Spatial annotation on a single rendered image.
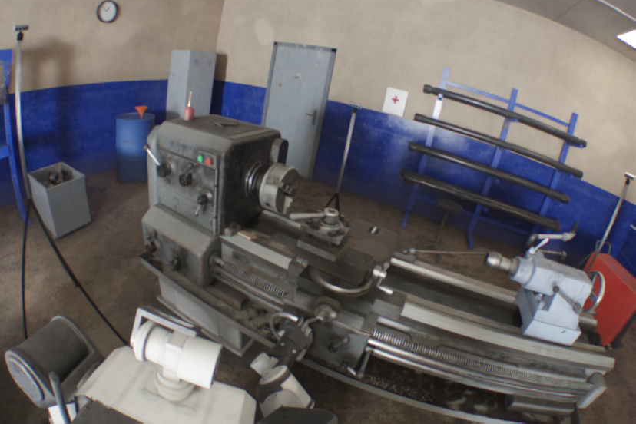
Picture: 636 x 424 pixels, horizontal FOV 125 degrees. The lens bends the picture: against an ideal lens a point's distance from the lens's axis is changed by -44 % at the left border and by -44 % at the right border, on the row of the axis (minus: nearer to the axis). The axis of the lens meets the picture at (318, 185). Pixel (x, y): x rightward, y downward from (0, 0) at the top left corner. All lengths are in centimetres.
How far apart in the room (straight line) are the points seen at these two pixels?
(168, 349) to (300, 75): 452
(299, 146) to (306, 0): 244
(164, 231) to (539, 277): 189
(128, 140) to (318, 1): 347
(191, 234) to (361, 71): 350
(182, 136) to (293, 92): 339
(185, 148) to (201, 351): 123
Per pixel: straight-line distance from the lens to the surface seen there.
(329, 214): 110
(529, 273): 146
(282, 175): 140
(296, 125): 475
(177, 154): 158
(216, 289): 176
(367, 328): 123
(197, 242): 154
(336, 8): 473
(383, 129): 433
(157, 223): 174
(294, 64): 478
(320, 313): 112
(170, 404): 47
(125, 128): 414
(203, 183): 145
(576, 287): 159
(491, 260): 140
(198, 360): 39
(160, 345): 41
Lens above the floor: 168
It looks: 21 degrees down
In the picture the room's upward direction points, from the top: 11 degrees clockwise
